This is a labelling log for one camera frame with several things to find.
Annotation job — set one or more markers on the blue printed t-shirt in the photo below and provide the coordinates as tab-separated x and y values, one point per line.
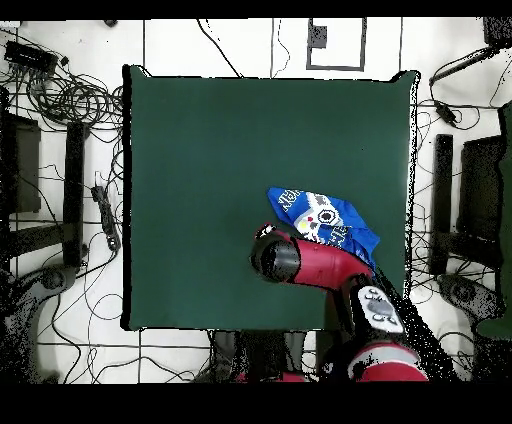
340	216

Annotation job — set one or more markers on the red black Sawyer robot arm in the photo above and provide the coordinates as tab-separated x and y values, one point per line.
328	264

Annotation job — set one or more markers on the black flat panel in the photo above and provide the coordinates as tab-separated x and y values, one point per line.
26	168
480	188

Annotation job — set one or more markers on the dark green table cloth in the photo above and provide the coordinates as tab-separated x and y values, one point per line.
240	140

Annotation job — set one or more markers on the black power strip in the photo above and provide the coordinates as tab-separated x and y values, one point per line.
106	218

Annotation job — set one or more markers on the black stand bar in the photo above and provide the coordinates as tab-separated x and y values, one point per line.
74	192
442	200

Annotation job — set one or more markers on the dark grey square patch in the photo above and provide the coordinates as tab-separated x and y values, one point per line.
318	36

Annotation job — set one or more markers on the grey chair base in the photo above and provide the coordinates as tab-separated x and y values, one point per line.
468	296
56	276

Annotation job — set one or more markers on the black power adapter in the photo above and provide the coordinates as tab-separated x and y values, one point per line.
445	112

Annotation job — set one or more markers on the black rod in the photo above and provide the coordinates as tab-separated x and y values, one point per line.
464	66

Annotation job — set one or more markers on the black box device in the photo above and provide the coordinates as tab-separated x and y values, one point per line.
30	56

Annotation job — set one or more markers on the black speckled box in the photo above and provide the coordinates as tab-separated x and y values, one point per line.
498	31

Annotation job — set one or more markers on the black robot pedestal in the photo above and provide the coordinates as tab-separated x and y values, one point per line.
260	354

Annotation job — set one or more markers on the grey square floor frame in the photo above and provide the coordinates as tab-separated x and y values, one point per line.
363	44

